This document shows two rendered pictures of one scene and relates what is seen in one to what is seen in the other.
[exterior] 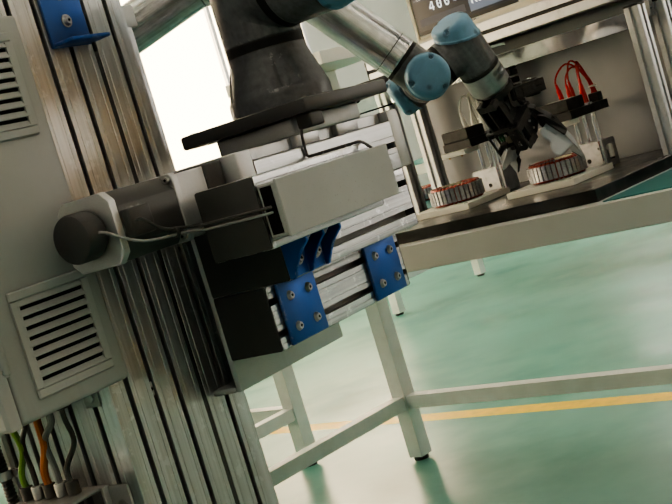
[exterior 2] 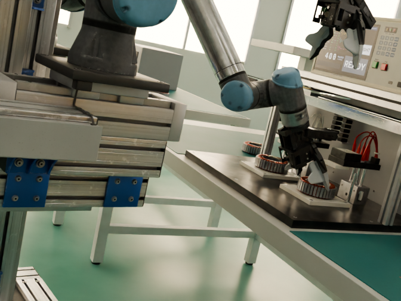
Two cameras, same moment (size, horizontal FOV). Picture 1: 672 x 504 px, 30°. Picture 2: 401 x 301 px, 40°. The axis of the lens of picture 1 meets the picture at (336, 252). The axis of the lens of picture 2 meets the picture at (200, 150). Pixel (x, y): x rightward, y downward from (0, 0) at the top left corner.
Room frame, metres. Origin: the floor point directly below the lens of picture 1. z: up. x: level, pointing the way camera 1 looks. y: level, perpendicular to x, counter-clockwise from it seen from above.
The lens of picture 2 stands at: (0.76, -0.60, 1.14)
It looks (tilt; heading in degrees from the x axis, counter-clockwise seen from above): 11 degrees down; 18
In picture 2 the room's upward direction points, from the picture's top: 13 degrees clockwise
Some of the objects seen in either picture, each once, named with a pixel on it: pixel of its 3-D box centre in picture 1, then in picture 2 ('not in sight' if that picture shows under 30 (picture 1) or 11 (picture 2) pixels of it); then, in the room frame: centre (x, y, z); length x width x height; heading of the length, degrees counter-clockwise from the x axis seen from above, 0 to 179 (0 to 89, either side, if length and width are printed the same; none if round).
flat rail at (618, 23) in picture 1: (500, 61); (336, 108); (2.52, -0.43, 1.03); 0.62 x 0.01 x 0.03; 47
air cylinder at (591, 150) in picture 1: (594, 154); (352, 192); (2.47, -0.54, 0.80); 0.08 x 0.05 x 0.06; 47
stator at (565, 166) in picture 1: (556, 168); (316, 187); (2.37, -0.45, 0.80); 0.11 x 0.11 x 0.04
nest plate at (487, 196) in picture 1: (460, 204); (270, 170); (2.53, -0.27, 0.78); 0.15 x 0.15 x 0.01; 47
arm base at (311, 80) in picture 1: (273, 74); (105, 45); (1.82, 0.01, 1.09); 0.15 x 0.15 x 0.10
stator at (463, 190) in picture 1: (456, 192); (271, 163); (2.53, -0.27, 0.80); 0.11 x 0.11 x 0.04
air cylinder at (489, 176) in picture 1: (496, 178); (305, 168); (2.64, -0.37, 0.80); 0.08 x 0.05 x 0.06; 47
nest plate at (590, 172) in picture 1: (560, 180); (314, 195); (2.37, -0.45, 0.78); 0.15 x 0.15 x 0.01; 47
